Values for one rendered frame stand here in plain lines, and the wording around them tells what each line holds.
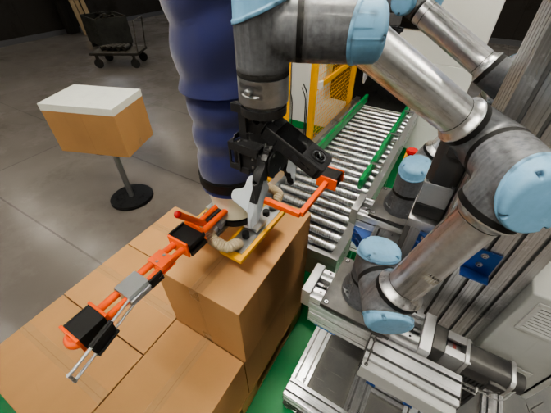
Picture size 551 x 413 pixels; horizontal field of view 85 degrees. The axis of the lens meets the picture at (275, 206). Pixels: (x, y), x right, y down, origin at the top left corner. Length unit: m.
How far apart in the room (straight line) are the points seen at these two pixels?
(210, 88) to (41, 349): 1.41
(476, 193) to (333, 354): 1.41
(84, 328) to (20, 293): 2.02
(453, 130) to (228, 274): 0.89
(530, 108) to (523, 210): 0.27
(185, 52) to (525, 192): 0.73
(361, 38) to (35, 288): 2.74
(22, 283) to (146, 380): 1.68
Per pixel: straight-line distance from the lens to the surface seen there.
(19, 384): 1.77
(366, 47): 0.43
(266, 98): 0.44
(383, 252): 0.88
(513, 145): 0.63
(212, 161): 0.95
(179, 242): 0.98
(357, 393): 1.79
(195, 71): 0.83
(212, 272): 1.21
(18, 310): 2.81
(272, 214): 1.22
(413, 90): 0.60
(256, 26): 0.42
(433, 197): 1.01
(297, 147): 0.47
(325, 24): 0.42
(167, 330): 1.60
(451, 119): 0.64
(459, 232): 0.65
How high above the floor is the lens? 1.90
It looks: 41 degrees down
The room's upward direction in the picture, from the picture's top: straight up
